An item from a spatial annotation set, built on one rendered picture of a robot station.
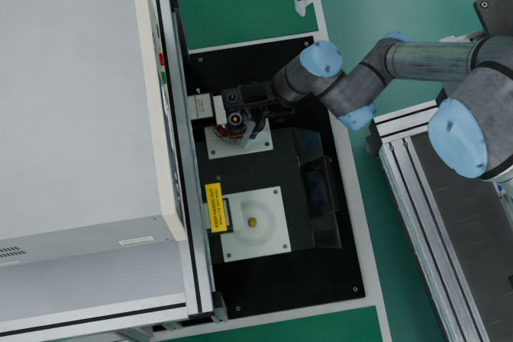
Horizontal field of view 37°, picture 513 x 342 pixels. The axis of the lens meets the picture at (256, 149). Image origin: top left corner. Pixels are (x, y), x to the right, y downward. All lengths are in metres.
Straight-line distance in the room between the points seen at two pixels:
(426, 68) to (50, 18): 0.68
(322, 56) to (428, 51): 0.21
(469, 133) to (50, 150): 0.65
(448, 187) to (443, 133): 1.20
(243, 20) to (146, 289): 0.82
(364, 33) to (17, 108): 1.71
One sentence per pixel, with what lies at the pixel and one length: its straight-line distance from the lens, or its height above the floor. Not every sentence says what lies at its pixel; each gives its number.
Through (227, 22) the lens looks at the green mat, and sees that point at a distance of 1.95.
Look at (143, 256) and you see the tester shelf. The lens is 1.40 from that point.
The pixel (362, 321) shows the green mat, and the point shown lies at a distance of 1.75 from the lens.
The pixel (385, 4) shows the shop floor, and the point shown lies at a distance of 2.86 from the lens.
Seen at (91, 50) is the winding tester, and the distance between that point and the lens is 1.32.
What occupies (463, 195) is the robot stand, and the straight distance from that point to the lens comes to 2.43.
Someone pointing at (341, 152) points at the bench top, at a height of 0.75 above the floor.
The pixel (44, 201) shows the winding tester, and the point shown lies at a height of 1.32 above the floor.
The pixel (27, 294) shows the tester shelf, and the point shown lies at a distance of 1.44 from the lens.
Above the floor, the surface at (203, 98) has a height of 0.92.
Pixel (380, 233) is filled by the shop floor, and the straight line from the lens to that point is 2.56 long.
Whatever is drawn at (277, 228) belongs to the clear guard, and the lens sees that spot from 1.45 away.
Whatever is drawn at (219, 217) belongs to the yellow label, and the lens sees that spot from 1.46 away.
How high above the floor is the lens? 2.48
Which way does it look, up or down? 72 degrees down
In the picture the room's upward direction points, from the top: 1 degrees counter-clockwise
